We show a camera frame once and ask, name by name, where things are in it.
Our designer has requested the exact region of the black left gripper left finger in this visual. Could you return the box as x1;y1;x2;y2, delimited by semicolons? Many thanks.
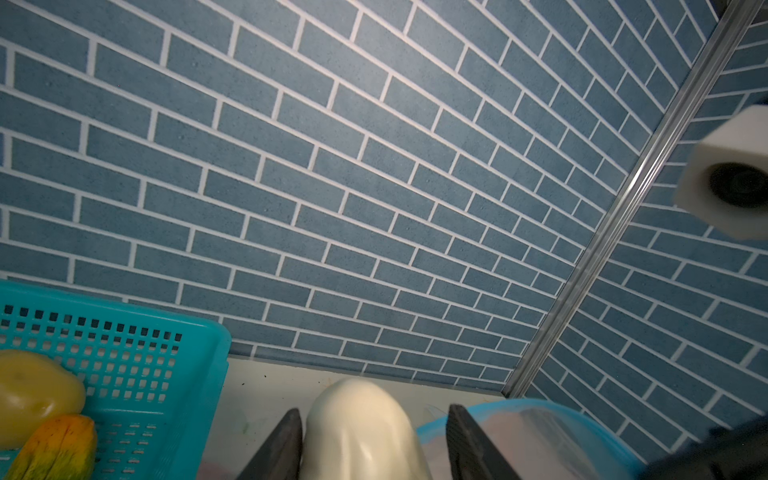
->
236;408;303;480

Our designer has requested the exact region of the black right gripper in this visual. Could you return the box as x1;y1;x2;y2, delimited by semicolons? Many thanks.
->
638;415;767;480

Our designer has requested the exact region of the white toy daikon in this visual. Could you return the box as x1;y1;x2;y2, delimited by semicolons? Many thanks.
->
299;379;431;480

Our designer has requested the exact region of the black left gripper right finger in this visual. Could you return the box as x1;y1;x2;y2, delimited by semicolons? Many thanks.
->
446;404;521;480

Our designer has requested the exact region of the clear zip top bag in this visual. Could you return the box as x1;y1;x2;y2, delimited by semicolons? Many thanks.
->
417;399;644;479

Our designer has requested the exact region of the orange green toy corn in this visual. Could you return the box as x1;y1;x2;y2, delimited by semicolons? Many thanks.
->
4;414;98;480

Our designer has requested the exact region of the teal plastic basket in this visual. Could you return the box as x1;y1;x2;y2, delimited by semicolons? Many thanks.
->
1;281;231;479

